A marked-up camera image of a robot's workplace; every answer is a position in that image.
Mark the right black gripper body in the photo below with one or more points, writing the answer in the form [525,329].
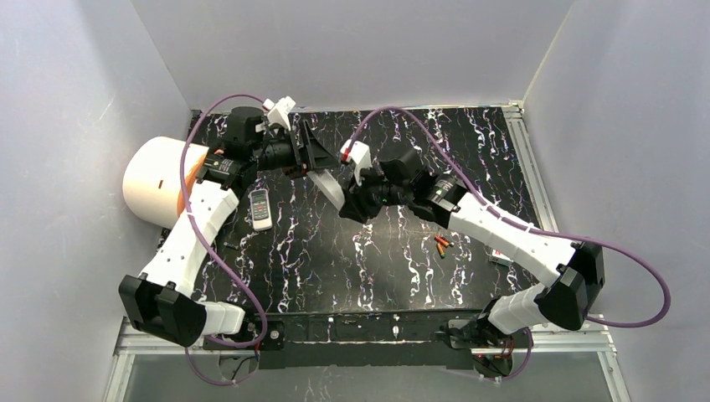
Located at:
[357,203]

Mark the white remote with dark buttons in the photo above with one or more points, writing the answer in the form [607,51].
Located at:
[260,210]

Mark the white flat remote red label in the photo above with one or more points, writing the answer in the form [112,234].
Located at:
[499,258]

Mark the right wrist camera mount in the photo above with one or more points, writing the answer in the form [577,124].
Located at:
[358,155]

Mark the orange battery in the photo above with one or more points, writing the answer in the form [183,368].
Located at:
[440,249]
[443,241]

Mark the orange battery lower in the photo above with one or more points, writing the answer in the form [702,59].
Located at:
[440,249]

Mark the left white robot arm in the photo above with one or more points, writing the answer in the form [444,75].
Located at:
[191,190]

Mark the white drum orange lid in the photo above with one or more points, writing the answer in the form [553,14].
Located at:
[151,187]

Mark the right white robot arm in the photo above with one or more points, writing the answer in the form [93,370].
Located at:
[570,275]

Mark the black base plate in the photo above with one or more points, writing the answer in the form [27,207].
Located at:
[449,338]

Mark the orange battery upper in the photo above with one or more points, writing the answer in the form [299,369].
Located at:
[443,241]

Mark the aluminium frame rail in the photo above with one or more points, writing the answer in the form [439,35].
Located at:
[560,366]

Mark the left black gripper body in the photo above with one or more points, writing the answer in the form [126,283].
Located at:
[302,147]

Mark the white slim remote control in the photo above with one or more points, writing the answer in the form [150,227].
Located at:
[329,186]

